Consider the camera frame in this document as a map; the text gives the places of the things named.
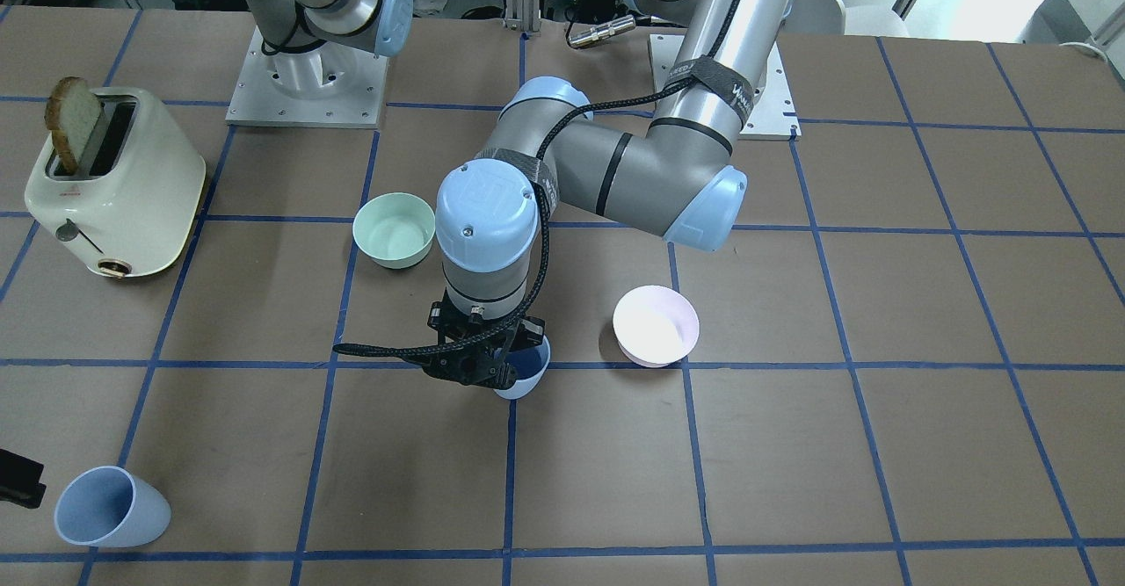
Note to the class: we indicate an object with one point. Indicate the blue cup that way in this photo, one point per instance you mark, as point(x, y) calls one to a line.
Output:
point(109, 507)
point(530, 364)

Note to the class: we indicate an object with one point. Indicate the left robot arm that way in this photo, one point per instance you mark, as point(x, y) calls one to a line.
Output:
point(658, 163)

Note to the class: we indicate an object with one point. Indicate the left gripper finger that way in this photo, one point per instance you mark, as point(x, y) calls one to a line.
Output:
point(504, 375)

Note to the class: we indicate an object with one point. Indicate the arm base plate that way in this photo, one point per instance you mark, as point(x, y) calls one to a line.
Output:
point(773, 116)
point(329, 87)

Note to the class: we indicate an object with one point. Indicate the cream white toaster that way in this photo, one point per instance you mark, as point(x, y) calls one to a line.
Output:
point(128, 210)

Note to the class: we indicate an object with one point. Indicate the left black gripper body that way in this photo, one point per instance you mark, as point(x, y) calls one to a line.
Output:
point(530, 337)

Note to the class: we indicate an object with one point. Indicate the mint green bowl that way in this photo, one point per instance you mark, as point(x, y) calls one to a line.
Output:
point(395, 229)

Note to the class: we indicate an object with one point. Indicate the toast slice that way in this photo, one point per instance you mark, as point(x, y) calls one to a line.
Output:
point(71, 115)

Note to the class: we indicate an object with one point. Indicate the pink bowl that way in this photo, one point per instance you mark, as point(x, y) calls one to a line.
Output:
point(655, 326)

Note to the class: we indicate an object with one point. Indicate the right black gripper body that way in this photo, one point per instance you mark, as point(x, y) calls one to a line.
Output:
point(19, 479)

